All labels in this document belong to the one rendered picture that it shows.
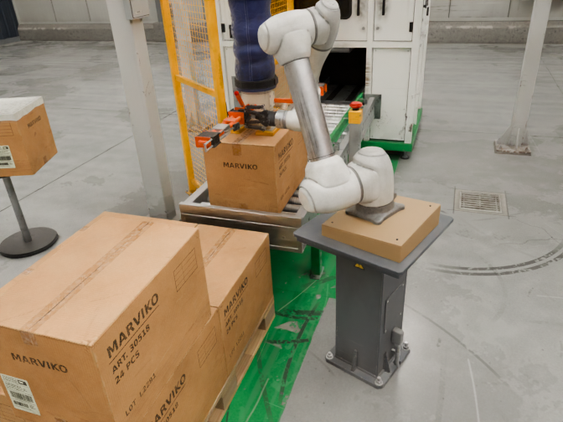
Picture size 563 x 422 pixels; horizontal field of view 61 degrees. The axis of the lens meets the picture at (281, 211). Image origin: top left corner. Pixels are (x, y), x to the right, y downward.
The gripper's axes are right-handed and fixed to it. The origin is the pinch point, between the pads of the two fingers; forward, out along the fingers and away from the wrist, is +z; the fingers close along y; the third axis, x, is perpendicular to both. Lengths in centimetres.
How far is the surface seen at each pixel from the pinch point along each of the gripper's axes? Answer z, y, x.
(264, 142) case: -13.3, 12.6, -0.7
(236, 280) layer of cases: -21, 53, -62
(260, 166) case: -12.2, 24.0, -4.4
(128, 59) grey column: 101, -13, 58
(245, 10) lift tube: -1.0, -47.3, 16.0
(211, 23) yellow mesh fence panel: 42, -35, 63
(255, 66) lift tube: -4.1, -20.9, 16.9
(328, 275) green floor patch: -42, 107, 25
